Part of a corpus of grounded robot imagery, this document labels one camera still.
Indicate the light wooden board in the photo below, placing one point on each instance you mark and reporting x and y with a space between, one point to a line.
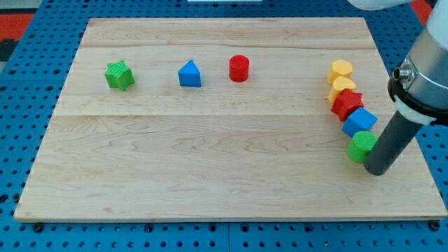
266 149

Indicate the green cylinder block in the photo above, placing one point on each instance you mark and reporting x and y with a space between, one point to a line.
360 146

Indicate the red star block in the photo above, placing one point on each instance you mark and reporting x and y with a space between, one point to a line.
346 103

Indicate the blue cube block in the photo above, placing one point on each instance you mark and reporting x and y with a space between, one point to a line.
360 120

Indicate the red cylinder block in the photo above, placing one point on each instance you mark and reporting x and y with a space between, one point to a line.
239 68

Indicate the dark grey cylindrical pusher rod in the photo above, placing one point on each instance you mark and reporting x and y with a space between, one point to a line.
393 140

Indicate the blue triangle block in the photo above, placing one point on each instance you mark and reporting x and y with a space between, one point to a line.
189 75

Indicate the green star block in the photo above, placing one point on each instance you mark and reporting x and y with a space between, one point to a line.
119 76

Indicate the yellow heart block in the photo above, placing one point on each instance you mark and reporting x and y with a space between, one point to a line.
338 86

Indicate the yellow hexagon block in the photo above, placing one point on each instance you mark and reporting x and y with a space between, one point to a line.
339 68

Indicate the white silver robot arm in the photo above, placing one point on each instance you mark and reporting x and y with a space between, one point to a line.
418 89

